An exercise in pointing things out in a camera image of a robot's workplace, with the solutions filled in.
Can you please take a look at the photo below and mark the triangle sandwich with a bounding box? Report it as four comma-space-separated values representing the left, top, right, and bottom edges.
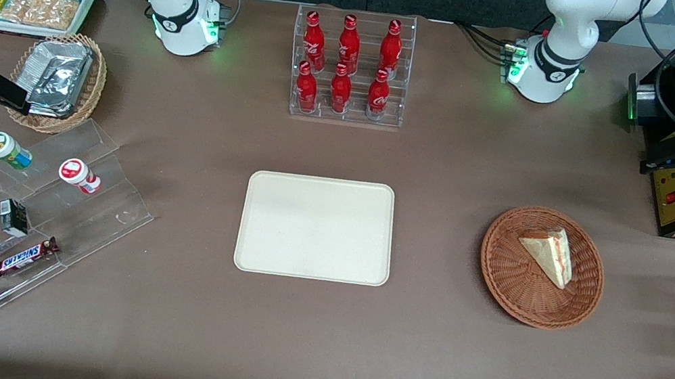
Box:
511, 221, 580, 292

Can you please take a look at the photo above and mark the light oval wicker basket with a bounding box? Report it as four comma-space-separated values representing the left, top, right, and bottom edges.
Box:
1, 24, 114, 142

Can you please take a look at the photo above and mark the cream plastic tray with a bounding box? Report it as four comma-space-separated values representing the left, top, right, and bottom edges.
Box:
232, 162, 405, 295

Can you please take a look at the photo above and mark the brown round wicker basket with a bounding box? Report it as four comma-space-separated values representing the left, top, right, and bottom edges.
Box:
470, 198, 615, 338

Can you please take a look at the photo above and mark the green lidded yogurt cup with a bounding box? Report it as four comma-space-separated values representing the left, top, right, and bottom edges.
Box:
0, 131, 37, 173

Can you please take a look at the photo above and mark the silver foil pouch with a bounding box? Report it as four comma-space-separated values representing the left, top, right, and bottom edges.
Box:
20, 35, 97, 124

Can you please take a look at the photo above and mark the red lidded yogurt cup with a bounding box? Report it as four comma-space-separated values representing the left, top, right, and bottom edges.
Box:
55, 156, 105, 197

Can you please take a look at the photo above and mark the small black white carton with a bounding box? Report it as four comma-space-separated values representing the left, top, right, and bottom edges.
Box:
0, 197, 34, 240

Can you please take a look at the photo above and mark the clear acrylic stepped stand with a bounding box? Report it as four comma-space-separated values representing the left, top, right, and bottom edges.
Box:
0, 104, 170, 370

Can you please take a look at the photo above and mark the Snickers chocolate bar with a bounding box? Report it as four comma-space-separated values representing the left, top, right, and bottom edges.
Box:
0, 228, 63, 288

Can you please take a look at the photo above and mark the red cola bottle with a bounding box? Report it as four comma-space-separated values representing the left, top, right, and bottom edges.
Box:
326, 62, 356, 116
375, 17, 406, 81
298, 9, 332, 72
333, 13, 366, 76
291, 60, 323, 115
364, 66, 394, 122

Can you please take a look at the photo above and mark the clear acrylic bottle rack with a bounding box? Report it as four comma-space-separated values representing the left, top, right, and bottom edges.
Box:
280, 0, 421, 134

